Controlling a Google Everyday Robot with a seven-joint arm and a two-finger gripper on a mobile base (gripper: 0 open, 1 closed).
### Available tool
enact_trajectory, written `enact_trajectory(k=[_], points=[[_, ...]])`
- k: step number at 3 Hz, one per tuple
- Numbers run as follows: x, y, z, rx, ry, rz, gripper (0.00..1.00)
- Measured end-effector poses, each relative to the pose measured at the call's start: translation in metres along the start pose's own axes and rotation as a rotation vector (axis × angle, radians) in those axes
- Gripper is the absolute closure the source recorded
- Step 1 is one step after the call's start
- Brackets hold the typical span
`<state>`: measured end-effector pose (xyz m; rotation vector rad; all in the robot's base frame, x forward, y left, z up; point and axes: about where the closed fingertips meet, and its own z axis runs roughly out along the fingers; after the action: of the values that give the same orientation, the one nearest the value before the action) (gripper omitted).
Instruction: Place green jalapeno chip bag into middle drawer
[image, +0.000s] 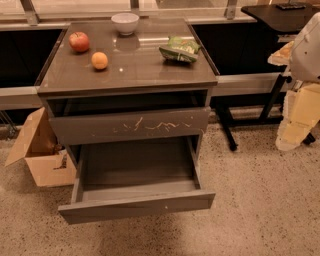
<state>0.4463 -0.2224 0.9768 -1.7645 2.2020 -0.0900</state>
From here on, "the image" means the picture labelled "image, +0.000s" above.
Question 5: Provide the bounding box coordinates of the green jalapeno chip bag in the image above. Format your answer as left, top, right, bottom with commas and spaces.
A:
159, 36, 201, 63

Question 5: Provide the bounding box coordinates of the open grey lower drawer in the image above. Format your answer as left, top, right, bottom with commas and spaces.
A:
58, 137, 215, 224

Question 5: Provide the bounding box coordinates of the orange fruit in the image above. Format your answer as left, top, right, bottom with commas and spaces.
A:
91, 52, 108, 70

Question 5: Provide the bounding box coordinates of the black device on table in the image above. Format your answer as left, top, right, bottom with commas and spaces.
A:
276, 2, 306, 11

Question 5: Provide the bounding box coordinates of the white bowl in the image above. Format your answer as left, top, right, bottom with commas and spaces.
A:
111, 13, 139, 35

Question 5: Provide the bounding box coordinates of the cardboard box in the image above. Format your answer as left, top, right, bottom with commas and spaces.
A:
5, 107, 76, 187

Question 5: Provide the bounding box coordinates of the grey drawer cabinet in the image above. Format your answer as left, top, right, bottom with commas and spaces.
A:
38, 19, 217, 165

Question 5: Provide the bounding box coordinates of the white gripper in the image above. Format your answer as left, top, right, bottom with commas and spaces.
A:
268, 41, 320, 151

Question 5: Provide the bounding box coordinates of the red apple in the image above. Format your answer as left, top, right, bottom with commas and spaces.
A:
69, 32, 90, 53

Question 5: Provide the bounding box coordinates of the scratched grey middle drawer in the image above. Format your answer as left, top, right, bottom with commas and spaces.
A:
49, 107, 210, 145

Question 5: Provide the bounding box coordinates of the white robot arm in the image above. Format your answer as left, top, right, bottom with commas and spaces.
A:
268, 12, 320, 151

